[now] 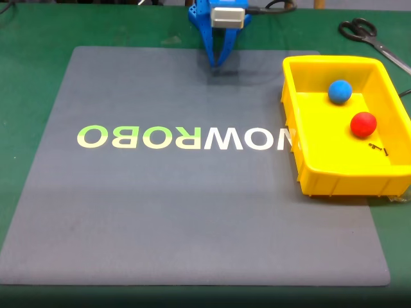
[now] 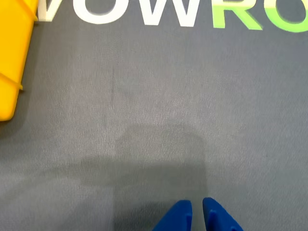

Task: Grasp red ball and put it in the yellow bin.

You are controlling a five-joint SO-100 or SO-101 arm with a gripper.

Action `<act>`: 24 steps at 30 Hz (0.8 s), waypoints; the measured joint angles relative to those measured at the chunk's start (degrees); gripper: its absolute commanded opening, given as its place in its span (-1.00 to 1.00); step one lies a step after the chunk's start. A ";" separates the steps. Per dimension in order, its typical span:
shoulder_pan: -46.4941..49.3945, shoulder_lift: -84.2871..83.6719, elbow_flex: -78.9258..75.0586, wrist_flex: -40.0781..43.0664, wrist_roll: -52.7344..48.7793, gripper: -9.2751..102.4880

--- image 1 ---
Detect red ball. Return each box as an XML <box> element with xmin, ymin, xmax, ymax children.
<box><xmin>349</xmin><ymin>111</ymin><xmax>378</xmax><ymax>139</ymax></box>

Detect blue ball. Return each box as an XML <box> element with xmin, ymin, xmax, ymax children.
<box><xmin>328</xmin><ymin>80</ymin><xmax>353</xmax><ymax>105</ymax></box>

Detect yellow plastic bin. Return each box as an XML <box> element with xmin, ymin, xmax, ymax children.
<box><xmin>281</xmin><ymin>55</ymin><xmax>411</xmax><ymax>198</ymax></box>

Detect black scissors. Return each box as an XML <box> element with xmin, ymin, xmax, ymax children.
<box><xmin>338</xmin><ymin>17</ymin><xmax>411</xmax><ymax>75</ymax></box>

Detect grey mat with NOWROBO print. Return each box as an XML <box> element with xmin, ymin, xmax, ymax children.
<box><xmin>0</xmin><ymin>46</ymin><xmax>391</xmax><ymax>287</ymax></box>

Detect clear plastic bag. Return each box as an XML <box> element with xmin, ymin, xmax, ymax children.
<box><xmin>387</xmin><ymin>193</ymin><xmax>411</xmax><ymax>204</ymax></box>

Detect grey camera box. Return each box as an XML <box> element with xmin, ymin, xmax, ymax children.
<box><xmin>210</xmin><ymin>6</ymin><xmax>247</xmax><ymax>30</ymax></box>

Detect black camera cable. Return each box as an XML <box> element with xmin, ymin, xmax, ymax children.
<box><xmin>245</xmin><ymin>0</ymin><xmax>297</xmax><ymax>15</ymax></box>

